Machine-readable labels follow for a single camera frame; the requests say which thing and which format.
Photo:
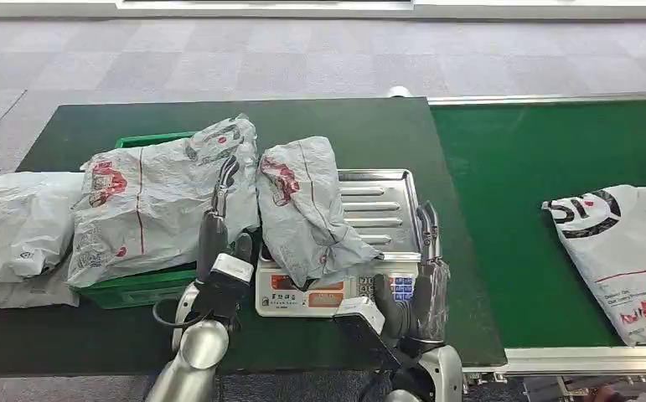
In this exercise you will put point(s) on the white plastic parcel bag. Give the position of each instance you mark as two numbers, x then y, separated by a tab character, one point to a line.
17	227

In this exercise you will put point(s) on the green conveyor belt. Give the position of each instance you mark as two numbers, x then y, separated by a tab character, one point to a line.
500	194

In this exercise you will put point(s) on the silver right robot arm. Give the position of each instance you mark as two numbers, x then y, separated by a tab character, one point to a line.
439	372

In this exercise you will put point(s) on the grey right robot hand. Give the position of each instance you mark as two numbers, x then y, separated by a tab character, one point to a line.
417	310

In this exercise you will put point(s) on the green plastic crate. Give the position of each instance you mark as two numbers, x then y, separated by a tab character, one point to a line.
139	288

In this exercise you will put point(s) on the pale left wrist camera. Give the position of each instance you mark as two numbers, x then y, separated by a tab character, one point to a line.
232	269

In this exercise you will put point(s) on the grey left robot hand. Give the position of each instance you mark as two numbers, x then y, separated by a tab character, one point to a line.
211	238

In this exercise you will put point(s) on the small grey parcel red print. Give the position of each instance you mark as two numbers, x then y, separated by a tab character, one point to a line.
306	216

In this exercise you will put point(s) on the small white round object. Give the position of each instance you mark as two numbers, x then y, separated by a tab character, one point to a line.
398	91

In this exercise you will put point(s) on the white electronic scale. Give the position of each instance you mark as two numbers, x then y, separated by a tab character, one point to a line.
295	299

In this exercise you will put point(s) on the flat white parcel bag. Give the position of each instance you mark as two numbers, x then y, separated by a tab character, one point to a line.
28	294

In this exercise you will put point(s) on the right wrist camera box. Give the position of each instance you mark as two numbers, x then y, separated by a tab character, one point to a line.
361	316

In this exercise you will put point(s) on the metal conveyor frame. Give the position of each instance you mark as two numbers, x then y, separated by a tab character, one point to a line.
522	100

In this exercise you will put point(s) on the white parcel black red print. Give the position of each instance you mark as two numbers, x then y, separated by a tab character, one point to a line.
628	261

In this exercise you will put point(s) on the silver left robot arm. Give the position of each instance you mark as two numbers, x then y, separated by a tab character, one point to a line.
195	355

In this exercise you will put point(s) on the grey parcel bag red print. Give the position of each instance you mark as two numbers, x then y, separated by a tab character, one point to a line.
161	211

